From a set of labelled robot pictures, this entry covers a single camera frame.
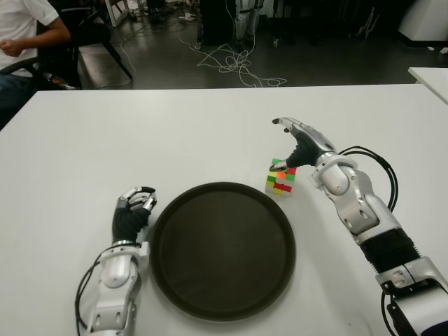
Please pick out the white neighbouring table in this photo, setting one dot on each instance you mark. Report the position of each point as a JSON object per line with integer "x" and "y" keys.
{"x": 432, "y": 80}

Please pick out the dark brown round plate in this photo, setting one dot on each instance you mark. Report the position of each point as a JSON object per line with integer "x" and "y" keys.
{"x": 224, "y": 252}

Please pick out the black cabinet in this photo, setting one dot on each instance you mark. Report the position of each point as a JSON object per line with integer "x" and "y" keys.
{"x": 215, "y": 21}

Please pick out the black chair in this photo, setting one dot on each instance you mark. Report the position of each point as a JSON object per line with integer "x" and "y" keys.
{"x": 91, "y": 31}

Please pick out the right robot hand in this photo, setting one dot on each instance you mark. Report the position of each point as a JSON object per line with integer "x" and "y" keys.
{"x": 308, "y": 145}

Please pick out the multicoloured Rubik's cube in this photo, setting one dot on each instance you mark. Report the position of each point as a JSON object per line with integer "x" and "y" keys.
{"x": 280, "y": 183}

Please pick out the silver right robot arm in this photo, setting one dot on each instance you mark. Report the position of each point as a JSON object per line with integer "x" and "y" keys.
{"x": 367, "y": 217}

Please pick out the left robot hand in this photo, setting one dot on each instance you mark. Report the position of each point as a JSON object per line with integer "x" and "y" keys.
{"x": 126, "y": 224}

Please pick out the white metal frame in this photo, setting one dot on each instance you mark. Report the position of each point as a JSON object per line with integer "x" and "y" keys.
{"x": 115, "y": 14}

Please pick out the white pedestal cabinet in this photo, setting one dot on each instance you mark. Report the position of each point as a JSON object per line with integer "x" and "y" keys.
{"x": 425, "y": 21}

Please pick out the seated person white shirt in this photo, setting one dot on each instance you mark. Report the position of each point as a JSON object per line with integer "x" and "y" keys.
{"x": 21, "y": 24}

